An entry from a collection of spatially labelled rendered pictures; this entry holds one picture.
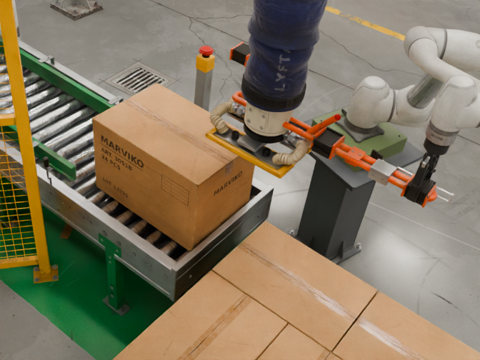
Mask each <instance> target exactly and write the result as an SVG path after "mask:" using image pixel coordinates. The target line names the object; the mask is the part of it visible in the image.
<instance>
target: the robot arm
mask: <svg viewBox="0 0 480 360"><path fill-rule="evenodd" d="M404 50H405V52H406V55H407V56H408V57H409V58H410V59H411V61H412V62H413V63H415V64H416V65H417V66H418V67H420V68H421V69H422V70H423V71H425V74H424V75H423V76H422V77H421V78H420V79H419V80H418V82H417V83H416V84H415V85H411V86H408V87H406V88H404V89H401V90H393V89H390V88H389V85H388V84H387V83H386V82H385V81H384V80H383V79H381V78H379V77H377V76H369V77H366V78H365V79H363V80H361V81H360V83H359V84H358V85H357V87H356V88H355V89H354V92H353V94H352V96H351V99H350V102H349V107H348V108H345V107H344V108H343V109H342V110H341V112H342V114H343V115H344V116H345V117H344V118H341V119H340V120H338V121H336V122H334V123H335V124H336V125H338V126H340V127H341V128H342V129H343V130H344V131H345V132H346V133H347V134H348V135H349V136H350V137H351V138H352V139H353V140H354V141H355V142H356V143H358V144H359V143H361V142H362V141H364V140H367V139H370V138H372V137H375V136H378V135H384V132H385V131H384V130H383V129H382V128H380V127H379V126H378V125H377V124H379V123H383V122H389V123H392V124H398V125H402V126H413V127H421V126H426V125H428V127H427V130H426V138H425V141H424V148H425V149H426V151H427V152H426V153H425V154H424V158H423V160H421V161H420V164H419V167H418V169H417V172H416V174H415V176H414V179H413V181H411V182H410V184H411V188H410V189H409V192H408V195H407V197H406V198H407V199H408V200H410V201H412V202H415V201H416V198H417V196H418V194H419V192H420V189H421V184H422V182H423V180H424V178H425V177H426V178H428V179H430V178H431V175H432V174H433V172H434V173H435V172H436V169H434V168H436V165H437V163H438V161H439V157H440V156H441V155H444V154H445V153H446V152H447V151H448V149H449V147H450V145H452V144H453V143H454V141H455V139H456V136H457V134H458V133H459V131H460V129H462V128H469V127H474V128H478V129H480V80H478V79H476V78H474V77H472V76H470V75H468V74H467V73H469V72H472V71H480V35H479V34H475V33H472V32H469V31H462V30H456V29H439V28H431V27H427V28H426V27H425V26H415V27H413V28H411V29H410V30H409V31H408V32H407V33H406V36H405V39H404ZM435 97H436V100H435Z"/></svg>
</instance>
